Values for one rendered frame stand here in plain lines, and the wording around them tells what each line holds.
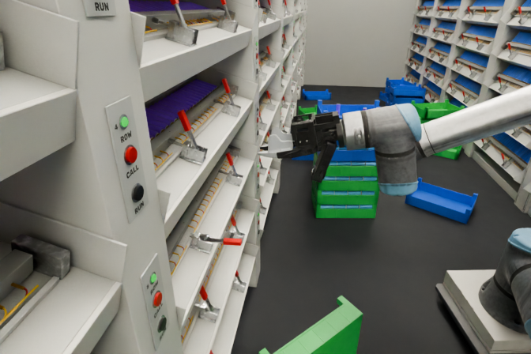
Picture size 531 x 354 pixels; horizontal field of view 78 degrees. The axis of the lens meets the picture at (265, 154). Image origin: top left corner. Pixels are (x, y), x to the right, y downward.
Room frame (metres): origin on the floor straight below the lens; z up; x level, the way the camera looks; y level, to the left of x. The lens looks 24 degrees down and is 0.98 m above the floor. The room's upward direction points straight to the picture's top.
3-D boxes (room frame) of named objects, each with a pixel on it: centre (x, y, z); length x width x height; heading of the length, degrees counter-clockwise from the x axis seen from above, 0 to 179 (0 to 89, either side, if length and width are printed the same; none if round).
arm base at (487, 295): (0.74, -0.78, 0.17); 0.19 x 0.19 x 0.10
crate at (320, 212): (1.49, -0.41, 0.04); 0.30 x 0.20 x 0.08; 89
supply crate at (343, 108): (1.49, -0.41, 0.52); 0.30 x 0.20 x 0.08; 89
